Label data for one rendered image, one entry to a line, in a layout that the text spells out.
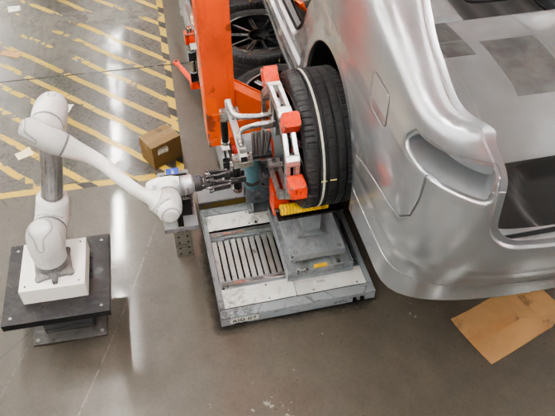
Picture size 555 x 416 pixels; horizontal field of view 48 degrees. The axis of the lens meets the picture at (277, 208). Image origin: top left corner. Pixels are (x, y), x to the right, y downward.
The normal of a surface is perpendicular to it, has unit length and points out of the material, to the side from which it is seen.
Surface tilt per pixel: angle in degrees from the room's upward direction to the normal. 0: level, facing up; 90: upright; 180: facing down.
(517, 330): 1
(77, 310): 0
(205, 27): 90
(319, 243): 0
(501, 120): 22
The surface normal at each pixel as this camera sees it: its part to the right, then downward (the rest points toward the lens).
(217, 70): 0.22, 0.70
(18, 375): 0.00, -0.70
